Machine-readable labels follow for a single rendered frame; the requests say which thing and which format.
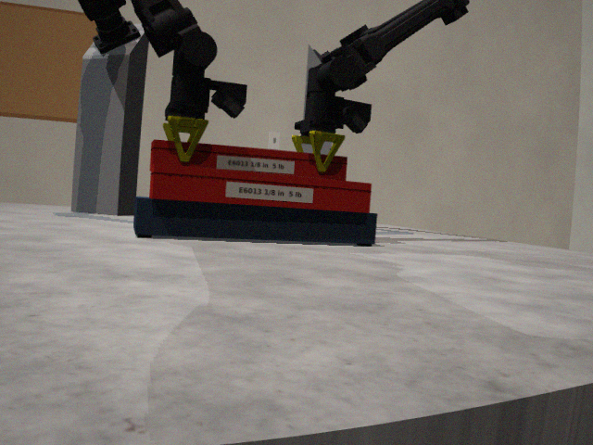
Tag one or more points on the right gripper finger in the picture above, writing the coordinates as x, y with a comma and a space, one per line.
191, 131
174, 122

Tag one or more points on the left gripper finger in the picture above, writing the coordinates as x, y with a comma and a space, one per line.
298, 140
315, 138

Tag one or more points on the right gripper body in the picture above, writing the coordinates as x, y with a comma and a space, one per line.
180, 92

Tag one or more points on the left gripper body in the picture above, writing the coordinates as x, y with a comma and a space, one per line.
316, 107

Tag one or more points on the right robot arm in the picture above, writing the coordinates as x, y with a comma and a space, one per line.
195, 49

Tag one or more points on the red box with white label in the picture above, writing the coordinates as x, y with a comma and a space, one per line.
174, 182

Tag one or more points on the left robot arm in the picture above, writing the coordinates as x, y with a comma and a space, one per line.
344, 70

